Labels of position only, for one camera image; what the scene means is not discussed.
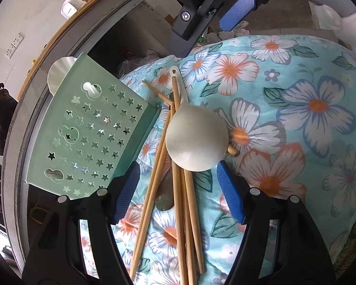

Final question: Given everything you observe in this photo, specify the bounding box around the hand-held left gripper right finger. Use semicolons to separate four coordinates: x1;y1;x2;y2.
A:
216;160;336;285

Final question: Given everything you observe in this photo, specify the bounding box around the metal spoon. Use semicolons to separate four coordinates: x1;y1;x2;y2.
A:
155;178;175;212

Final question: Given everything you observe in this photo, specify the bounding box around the large black cooking pot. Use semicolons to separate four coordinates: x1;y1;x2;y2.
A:
0;83;18;156

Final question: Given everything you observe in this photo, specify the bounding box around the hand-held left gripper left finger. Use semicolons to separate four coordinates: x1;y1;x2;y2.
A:
22;162;141;285

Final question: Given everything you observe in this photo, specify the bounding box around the wooden cutting board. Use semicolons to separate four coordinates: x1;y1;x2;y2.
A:
24;0;104;81

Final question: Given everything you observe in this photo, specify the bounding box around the white ceramic spoon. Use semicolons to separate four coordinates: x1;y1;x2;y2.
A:
47;56;78;94

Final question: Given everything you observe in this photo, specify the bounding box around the cream plastic ladle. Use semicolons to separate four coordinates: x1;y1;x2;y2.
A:
165;65;230;173

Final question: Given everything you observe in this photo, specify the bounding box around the mint green utensil holder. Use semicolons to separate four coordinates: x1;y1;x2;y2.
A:
25;52;162;201

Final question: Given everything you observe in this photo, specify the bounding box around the clear plastic bag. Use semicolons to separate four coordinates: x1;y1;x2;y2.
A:
119;50;161;78

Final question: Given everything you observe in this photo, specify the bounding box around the grey kitchen counter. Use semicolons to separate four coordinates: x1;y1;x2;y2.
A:
1;0;155;262

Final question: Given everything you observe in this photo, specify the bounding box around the white kitchen appliance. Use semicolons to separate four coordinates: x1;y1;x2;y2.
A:
60;0;86;18

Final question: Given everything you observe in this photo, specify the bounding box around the floral turquoise blanket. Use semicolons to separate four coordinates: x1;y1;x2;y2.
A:
77;34;356;285

